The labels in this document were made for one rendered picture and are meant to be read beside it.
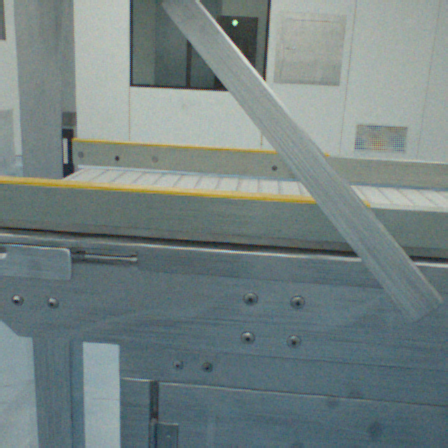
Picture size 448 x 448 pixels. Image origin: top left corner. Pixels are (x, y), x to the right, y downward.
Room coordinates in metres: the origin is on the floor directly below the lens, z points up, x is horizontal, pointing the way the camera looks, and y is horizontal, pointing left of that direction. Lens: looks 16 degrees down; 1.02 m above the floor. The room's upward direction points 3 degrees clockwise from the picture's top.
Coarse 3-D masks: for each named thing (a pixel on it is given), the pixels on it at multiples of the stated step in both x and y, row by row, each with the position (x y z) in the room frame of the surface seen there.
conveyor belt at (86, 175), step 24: (264, 192) 0.60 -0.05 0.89; (288, 192) 0.61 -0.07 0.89; (360, 192) 0.63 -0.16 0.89; (384, 192) 0.64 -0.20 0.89; (408, 192) 0.65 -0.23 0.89; (432, 192) 0.66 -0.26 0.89; (216, 240) 0.43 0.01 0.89; (240, 240) 0.43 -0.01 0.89; (264, 240) 0.43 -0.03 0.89; (288, 240) 0.43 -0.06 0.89; (312, 240) 0.43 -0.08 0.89
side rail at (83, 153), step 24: (72, 144) 0.70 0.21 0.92; (96, 144) 0.69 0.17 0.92; (120, 144) 0.69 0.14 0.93; (144, 168) 0.69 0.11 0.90; (168, 168) 0.69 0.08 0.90; (192, 168) 0.69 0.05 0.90; (216, 168) 0.69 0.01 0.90; (240, 168) 0.68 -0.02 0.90; (264, 168) 0.68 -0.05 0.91; (288, 168) 0.68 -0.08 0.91; (336, 168) 0.68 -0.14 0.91; (360, 168) 0.67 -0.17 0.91; (384, 168) 0.67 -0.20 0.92; (408, 168) 0.67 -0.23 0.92; (432, 168) 0.67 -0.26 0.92
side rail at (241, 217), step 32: (0, 192) 0.42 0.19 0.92; (32, 192) 0.42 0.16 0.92; (64, 192) 0.42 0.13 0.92; (96, 192) 0.42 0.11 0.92; (128, 192) 0.42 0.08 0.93; (96, 224) 0.42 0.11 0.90; (128, 224) 0.42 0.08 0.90; (160, 224) 0.42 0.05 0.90; (192, 224) 0.41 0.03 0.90; (224, 224) 0.41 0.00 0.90; (256, 224) 0.41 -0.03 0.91; (288, 224) 0.41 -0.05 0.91; (320, 224) 0.41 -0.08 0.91; (384, 224) 0.41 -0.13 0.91; (416, 224) 0.40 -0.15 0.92
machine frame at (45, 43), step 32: (32, 0) 0.72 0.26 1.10; (64, 0) 0.74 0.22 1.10; (32, 32) 0.72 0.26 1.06; (64, 32) 0.73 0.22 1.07; (32, 64) 0.72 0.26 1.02; (64, 64) 0.73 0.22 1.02; (32, 96) 0.72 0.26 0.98; (64, 96) 0.73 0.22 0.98; (32, 128) 0.72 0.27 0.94; (64, 128) 0.72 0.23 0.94; (32, 160) 0.72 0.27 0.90; (64, 352) 0.71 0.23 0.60; (64, 384) 0.71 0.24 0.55; (64, 416) 0.71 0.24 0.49
